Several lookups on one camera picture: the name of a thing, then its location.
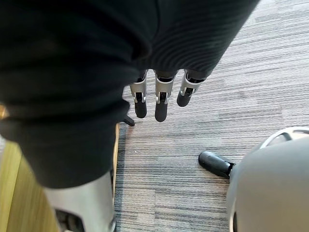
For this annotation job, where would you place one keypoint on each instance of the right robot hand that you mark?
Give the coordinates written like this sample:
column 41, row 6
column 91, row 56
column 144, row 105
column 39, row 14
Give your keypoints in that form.
column 72, row 72

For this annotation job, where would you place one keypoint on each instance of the black-framed wooden shoe rack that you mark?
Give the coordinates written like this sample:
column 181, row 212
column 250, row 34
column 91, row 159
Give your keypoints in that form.
column 19, row 193

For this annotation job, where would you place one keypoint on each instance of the dark right robot foot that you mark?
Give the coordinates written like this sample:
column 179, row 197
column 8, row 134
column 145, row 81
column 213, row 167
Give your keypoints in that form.
column 213, row 163

